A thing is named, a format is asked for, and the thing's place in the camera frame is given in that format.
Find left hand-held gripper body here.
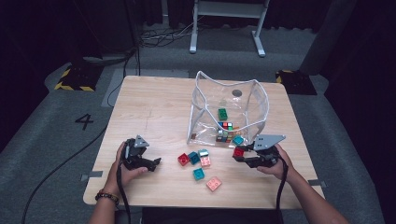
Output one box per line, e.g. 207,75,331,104
120,134,150,171

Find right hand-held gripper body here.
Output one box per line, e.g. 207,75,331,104
248,133,287,169

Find pink toy brick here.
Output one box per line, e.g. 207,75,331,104
205,176,223,192

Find dark teal toy brick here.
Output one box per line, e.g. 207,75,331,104
187,151,201,165

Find green toy brick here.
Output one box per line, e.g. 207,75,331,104
217,107,229,122

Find clear plastic bag white trim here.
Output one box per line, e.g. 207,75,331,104
186,70,270,153

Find person's right hand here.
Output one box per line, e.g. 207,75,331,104
257,143,295,184

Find person's left hand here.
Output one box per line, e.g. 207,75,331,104
104,142,149,195

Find multicoloured puzzle cube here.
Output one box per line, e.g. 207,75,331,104
215,120,235,144

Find grey tape strip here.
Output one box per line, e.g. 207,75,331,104
307,178,328,189
79,170,105,182

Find person's dark clothing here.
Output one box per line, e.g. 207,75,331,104
115,206,284,224

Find black yellow striped base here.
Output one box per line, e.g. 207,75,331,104
275,69,318,96
54,62,106,92

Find grey column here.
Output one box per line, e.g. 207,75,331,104
298,0,358,76

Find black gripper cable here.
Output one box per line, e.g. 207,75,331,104
275,157,290,213
116,162,133,224

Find beaded bracelet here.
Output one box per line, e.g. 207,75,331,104
94,189,120,206

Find long black floor cable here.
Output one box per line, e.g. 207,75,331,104
21,46,141,224

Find bundle of floor cables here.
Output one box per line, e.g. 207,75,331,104
138,22,195,49

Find white metal desk frame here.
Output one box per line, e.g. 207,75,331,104
189,0,271,58

